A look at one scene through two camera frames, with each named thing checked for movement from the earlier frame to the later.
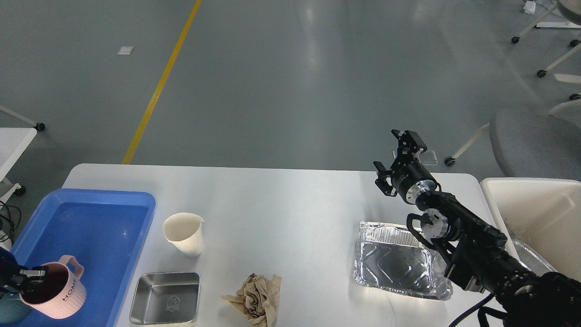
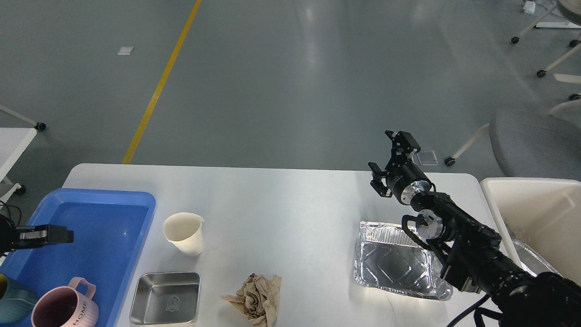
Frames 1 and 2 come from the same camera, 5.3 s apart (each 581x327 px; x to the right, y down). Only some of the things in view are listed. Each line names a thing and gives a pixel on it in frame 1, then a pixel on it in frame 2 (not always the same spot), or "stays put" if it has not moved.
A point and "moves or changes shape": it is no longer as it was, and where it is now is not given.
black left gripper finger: (32, 273) to (35, 235)
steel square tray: (165, 297) stays put
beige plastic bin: (544, 215) stays put
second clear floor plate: (428, 159) stays put
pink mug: (72, 299) moves or changes shape
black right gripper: (411, 179) stays put
